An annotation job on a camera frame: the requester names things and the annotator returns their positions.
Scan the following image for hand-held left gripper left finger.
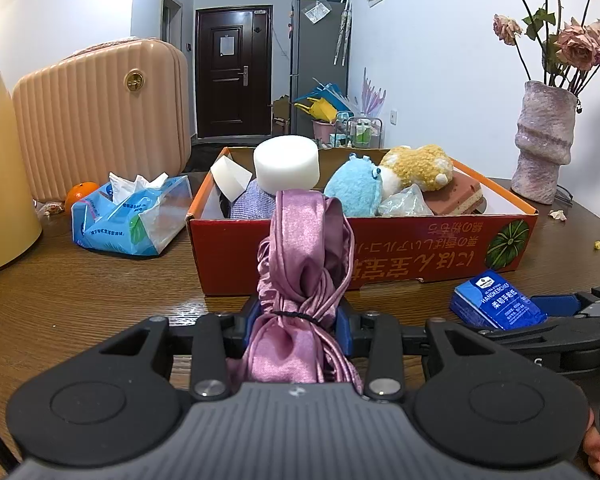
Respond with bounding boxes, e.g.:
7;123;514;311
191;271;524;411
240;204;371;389
99;296;261;401

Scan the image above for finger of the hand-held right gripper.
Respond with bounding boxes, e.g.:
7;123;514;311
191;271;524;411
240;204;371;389
477;312;600;348
529;286;600;318

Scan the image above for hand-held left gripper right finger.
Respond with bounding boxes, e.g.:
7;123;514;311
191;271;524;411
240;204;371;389
337;302;486;402

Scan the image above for blue tissue packet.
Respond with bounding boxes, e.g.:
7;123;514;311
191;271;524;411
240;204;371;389
449;269;548;332

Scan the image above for pink satin cloth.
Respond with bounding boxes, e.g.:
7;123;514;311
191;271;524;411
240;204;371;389
227;189;365;396

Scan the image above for orange cardboard box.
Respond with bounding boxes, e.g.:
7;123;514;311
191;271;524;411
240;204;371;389
186;146;538;297

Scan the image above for purple fluffy cloth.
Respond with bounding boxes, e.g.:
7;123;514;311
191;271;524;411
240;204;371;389
229;179;281;220

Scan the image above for clear crinkled plastic bag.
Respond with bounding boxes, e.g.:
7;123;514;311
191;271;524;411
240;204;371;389
377;183;435;217

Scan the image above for blue plush toy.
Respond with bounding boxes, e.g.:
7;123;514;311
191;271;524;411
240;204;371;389
324;154;385;218

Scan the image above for brown cake-shaped sponge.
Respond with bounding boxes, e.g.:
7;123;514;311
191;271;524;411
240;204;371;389
422;169;487;216

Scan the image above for white round sponge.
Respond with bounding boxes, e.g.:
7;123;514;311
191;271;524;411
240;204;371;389
253;136;320;193

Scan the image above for yellow plush toy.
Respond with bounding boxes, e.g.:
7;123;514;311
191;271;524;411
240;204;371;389
378;144;455;198

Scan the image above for person's right hand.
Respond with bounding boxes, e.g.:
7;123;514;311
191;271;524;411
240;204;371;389
582;407;600;477

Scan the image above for pink textured vase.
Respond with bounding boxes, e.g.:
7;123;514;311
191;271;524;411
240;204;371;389
511;80;578;205

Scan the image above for blue tissue pack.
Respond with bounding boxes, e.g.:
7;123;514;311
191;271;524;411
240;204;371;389
71;172;193;257

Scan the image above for metal rolling rack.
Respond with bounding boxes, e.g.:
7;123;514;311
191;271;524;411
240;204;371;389
332;116;383;150

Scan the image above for pink bucket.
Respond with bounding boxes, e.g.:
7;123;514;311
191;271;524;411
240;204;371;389
312;120;338;145

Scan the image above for brown cardboard carton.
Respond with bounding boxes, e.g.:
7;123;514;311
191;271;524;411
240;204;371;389
271;96;293;136

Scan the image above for orange fruit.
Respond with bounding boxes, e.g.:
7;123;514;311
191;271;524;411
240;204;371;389
64;181;101;213

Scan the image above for dark brown door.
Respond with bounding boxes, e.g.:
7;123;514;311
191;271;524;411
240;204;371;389
195;6;272;141

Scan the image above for pink ribbed suitcase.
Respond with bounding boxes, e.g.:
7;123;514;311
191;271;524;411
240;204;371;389
12;37;192;203

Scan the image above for bunch of dried pink roses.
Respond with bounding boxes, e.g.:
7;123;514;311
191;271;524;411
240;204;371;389
476;0;600;96

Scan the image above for grey refrigerator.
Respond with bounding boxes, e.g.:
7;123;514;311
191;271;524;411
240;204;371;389
290;0;351;136

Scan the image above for yellow thermos jug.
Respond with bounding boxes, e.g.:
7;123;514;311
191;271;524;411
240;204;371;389
0;14;43;275

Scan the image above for white folded umbrella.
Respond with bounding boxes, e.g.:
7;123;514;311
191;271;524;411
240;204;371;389
343;0;354;65
334;1;345;66

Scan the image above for grey side door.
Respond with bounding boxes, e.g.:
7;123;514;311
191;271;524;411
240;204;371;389
161;0;183;48

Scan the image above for clear plastic bag on refrigerator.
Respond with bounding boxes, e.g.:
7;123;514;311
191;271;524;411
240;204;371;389
302;1;331;23

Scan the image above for purple wall decoration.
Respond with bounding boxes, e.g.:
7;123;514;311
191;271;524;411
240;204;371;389
362;67;386;116

